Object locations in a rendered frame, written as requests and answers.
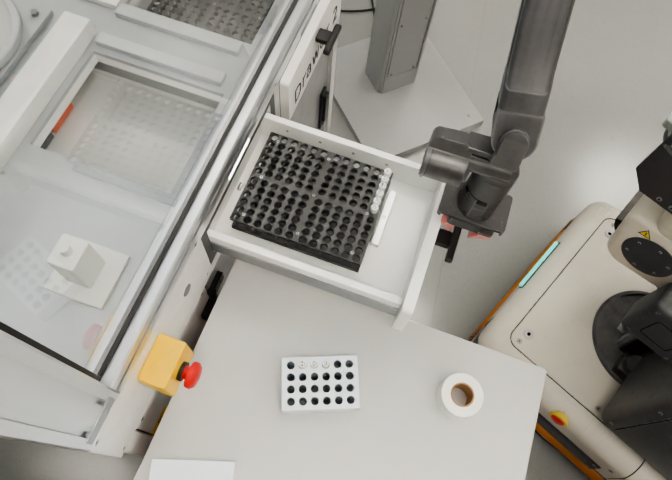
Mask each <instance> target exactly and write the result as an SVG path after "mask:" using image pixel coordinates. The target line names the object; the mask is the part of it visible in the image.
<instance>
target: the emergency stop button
mask: <svg viewBox="0 0 672 480"><path fill-rule="evenodd" d="M201 373H202V365H201V363H199V362H197V361H196V362H193V363H192V365H191V366H186V367H185V369H184V371H183V373H182V377H181V378H182V379H184V387H185V388H187V389H191V388H194V387H195V386H196V384H197V382H198V381H199V379H200V376H201Z"/></svg>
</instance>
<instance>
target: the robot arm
mask: <svg viewBox="0 0 672 480"><path fill-rule="evenodd" d="M574 4H575V0H521V4H520V8H519V12H518V17H517V21H516V25H515V30H514V34H513V38H512V42H511V47H510V51H509V55H508V57H507V58H508V59H507V63H506V66H505V70H504V74H503V78H502V83H501V87H500V91H499V92H498V96H497V100H496V105H495V109H494V113H493V119H492V132H491V136H486V135H483V134H480V133H476V132H473V131H471V132H470V133H468V132H464V131H460V130H456V129H451V128H447V127H443V126H438V127H436V128H435V129H434V130H433V132H432V135H431V138H430V139H429V142H428V146H427V148H426V151H425V154H424V156H423V160H422V163H421V166H420V168H419V173H418V175H421V176H424V177H428V178H431V179H434V180H437V181H440V182H443V183H446V184H445V187H444V191H443V195H442V198H441V201H440V203H439V206H438V209H437V214H438V215H440V214H443V215H442V218H441V223H442V224H443V225H444V226H445V227H446V230H447V231H450V230H451V229H452V228H453V226H457V227H460V228H463V229H466V230H468V231H469V233H468V236H467V238H480V239H490V238H491V237H492V235H493V233H494V232H496V233H499V234H498V236H501V235H502V234H503V233H504V231H505V229H506V225H507V221H508V217H509V213H510V209H511V205H512V201H513V198H512V196H510V195H507V193H508V192H509V191H510V189H511V188H512V186H513V185H514V184H515V182H516V181H517V179H518V178H519V174H520V168H519V166H520V164H521V162H522V160H523V159H525V158H527V157H529V156H530V155H531V154H533V152H534V151H535V150H536V148H537V146H538V143H539V139H540V136H541V132H542V129H543V125H544V122H545V119H546V118H545V112H546V108H547V105H548V101H549V98H550V94H551V90H552V86H553V80H554V75H555V71H556V69H557V68H556V67H557V63H558V60H559V56H560V53H561V49H562V46H563V42H564V39H565V35H566V32H567V28H568V25H569V21H570V18H571V14H572V11H573V7H574ZM470 172H471V174H470ZM469 174H470V176H469ZM468 176H469V178H468V179H467V177H468ZM466 179H467V181H466Z"/></svg>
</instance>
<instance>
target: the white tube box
mask: <svg viewBox="0 0 672 480"><path fill-rule="evenodd" d="M301 360H304V361H305V362H306V368H305V369H300V368H299V361H301ZM312 360H316V361H317V362H318V366H317V368H316V369H312V368H311V365H310V363H311V361H312ZM324 360H329V362H330V365H329V367H328V368H327V369H325V368H323V367H322V362H323V361H324ZM359 409H360V394H359V375H358V356H357V355H356V356H316V357H284V358H283V357H282V413H283V414H288V413H319V412H350V411H358V410H359Z"/></svg>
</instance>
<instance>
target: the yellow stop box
mask: <svg viewBox="0 0 672 480"><path fill-rule="evenodd" d="M193 356H194V352H193V351H192V350H191V349H190V347H189V346H188V345H187V344H186V343H185V342H184V341H181V340H178V339H176V338H173V337H170V336H168V335H165V334H159V335H158V337H157V339H156V341H155V343H154V345H153V347H152V349H151V351H150V353H149V355H148V357H147V359H146V361H145V363H144V365H143V367H142V369H141V371H140V373H139V375H138V380H139V381H140V382H141V383H143V384H144V385H146V386H147V387H149V388H151V389H154V390H156V391H159V392H161V393H164V394H167V395H169V396H174V395H175V394H176V393H177V390H178V388H179V386H180V384H181V382H182V380H183V379H182V378H181V377H182V373H183V371H184V369H185V367H186V366H189V364H190V362H191V360H192V358H193Z"/></svg>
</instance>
